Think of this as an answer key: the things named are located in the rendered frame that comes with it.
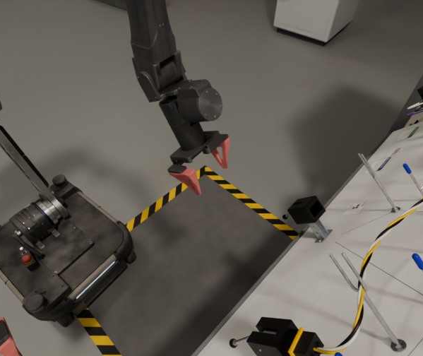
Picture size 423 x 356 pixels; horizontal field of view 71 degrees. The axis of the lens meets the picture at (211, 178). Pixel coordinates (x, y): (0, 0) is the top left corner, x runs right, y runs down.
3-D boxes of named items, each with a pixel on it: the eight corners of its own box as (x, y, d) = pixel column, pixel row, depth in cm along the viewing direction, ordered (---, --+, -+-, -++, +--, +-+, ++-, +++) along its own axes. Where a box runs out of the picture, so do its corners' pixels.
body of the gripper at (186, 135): (222, 138, 63) (209, 107, 60) (192, 165, 58) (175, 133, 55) (203, 138, 68) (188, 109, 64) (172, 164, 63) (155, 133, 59)
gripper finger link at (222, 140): (241, 163, 68) (226, 128, 64) (222, 182, 64) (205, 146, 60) (220, 162, 73) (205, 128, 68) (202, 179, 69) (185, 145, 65)
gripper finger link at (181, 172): (223, 181, 64) (206, 145, 60) (203, 203, 61) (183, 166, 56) (203, 179, 69) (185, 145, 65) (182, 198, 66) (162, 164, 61)
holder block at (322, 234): (301, 232, 79) (281, 201, 78) (339, 229, 68) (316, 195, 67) (292, 243, 77) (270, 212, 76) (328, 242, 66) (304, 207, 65)
